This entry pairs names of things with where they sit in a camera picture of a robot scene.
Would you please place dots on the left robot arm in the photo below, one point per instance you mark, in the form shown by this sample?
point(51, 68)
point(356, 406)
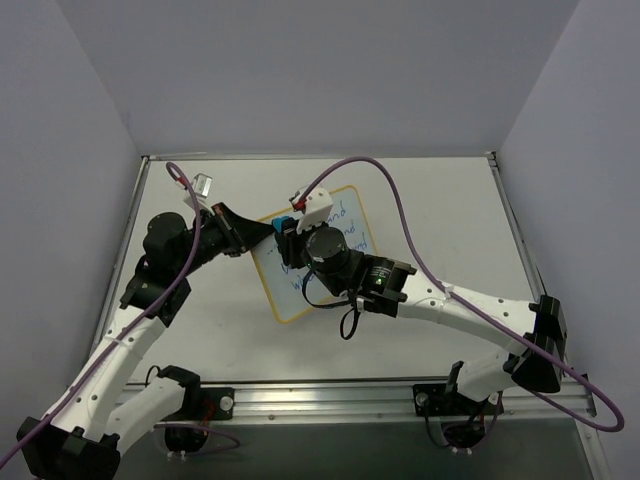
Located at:
point(86, 433)

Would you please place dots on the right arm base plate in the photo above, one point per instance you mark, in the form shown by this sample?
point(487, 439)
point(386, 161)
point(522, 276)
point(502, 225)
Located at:
point(434, 400)

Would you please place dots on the blue whiteboard eraser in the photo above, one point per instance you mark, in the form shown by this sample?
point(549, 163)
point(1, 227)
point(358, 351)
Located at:
point(282, 224)

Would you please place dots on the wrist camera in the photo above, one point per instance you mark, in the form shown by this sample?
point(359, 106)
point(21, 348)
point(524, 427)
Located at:
point(315, 208)
point(201, 185)

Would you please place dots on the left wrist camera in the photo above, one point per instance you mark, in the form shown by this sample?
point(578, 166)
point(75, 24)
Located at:
point(201, 185)

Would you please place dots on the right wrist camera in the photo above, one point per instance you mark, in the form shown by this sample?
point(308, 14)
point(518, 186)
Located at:
point(315, 208)

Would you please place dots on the aluminium front rail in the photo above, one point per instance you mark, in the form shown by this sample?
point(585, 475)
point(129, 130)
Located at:
point(383, 401)

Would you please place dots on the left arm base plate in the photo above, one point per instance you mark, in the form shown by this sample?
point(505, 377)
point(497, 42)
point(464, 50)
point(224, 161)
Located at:
point(213, 404)

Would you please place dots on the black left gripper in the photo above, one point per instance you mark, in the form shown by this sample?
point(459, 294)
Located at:
point(227, 230)

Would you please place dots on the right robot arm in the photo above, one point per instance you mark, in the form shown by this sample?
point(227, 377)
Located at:
point(531, 336)

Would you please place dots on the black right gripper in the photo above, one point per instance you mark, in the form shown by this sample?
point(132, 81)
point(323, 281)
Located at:
point(288, 245)

